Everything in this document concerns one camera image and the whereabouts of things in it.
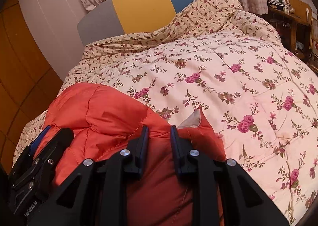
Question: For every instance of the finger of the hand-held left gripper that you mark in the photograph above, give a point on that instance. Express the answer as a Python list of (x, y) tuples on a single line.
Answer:
[(41, 138)]

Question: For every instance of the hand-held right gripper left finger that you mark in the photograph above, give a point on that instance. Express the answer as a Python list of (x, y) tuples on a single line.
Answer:
[(144, 146)]

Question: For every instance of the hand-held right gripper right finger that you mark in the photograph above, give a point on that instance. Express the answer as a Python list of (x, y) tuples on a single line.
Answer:
[(175, 146)]

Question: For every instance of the orange down jacket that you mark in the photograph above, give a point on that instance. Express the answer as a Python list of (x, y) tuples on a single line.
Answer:
[(104, 116)]

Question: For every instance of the wooden wardrobe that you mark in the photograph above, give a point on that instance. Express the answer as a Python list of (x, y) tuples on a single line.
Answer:
[(22, 67)]

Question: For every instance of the large-flower floral quilt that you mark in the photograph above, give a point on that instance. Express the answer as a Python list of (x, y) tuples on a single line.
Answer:
[(223, 79)]

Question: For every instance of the small-flower floral duvet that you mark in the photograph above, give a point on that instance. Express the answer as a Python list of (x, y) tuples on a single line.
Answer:
[(211, 10)]

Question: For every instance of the grey yellow blue headboard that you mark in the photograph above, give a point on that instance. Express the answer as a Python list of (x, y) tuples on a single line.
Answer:
[(134, 5)]

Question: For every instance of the wooden desk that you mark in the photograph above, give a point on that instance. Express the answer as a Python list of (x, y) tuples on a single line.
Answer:
[(293, 30)]

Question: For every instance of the black box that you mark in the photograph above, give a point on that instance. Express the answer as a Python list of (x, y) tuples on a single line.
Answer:
[(275, 3)]

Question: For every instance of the wooden board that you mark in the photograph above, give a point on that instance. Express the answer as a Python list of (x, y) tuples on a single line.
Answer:
[(299, 7)]

